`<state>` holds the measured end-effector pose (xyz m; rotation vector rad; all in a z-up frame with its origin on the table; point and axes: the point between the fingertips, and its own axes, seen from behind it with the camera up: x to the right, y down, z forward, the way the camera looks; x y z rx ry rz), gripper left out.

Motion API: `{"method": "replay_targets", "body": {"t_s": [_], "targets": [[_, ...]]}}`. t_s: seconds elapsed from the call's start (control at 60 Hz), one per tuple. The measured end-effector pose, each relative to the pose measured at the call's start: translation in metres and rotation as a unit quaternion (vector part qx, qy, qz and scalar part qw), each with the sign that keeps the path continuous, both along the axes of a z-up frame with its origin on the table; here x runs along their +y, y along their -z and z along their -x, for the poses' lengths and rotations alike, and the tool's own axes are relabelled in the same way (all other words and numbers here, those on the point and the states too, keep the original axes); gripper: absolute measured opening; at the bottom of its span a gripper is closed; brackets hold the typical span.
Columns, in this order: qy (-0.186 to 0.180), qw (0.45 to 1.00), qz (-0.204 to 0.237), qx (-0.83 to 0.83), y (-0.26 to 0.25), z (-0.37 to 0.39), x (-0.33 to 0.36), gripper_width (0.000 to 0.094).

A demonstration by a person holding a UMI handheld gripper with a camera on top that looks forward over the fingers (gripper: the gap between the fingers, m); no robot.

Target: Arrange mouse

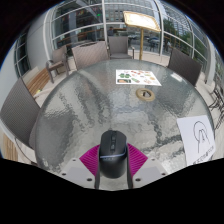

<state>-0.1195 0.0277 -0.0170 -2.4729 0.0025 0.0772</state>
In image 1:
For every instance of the grey wicker chair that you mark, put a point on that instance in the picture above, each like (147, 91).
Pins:
(118, 45)
(18, 110)
(60, 55)
(185, 66)
(90, 55)

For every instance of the dark metal folding chair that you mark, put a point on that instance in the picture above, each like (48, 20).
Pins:
(216, 100)

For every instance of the white printed mouse pad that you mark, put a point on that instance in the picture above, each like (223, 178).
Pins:
(196, 140)

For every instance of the wooden slat bench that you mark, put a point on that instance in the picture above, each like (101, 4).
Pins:
(36, 81)
(10, 148)

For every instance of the colourful menu card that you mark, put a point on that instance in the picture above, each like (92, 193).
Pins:
(138, 77)

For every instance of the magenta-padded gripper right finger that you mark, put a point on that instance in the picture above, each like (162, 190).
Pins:
(137, 160)

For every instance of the black computer mouse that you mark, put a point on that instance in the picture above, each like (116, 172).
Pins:
(113, 153)

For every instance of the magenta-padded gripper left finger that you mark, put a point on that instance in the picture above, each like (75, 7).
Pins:
(89, 160)

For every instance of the gold menu sign stand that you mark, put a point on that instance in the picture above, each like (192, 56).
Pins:
(141, 21)

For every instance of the person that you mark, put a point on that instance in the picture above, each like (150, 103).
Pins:
(110, 31)

